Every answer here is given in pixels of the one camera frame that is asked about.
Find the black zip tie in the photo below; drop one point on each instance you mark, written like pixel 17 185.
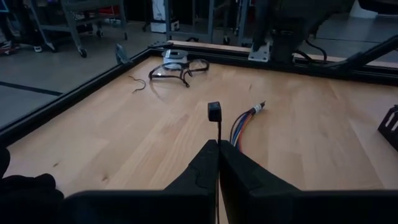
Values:
pixel 214 112

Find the black grey work glove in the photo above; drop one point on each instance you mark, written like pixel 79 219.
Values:
pixel 28 199

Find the white box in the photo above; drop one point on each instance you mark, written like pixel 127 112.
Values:
pixel 158 15

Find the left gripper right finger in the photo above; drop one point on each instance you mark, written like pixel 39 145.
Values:
pixel 311 208

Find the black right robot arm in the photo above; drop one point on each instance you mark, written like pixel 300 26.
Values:
pixel 286 18

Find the grey metal rack frame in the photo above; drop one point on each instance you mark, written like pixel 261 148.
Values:
pixel 211 18

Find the grey metal wheeled cart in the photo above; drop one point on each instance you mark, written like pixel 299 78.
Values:
pixel 73 31

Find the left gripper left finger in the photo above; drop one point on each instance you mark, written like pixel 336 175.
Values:
pixel 140 208

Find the clear safety glasses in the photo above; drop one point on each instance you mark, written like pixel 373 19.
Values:
pixel 182 74

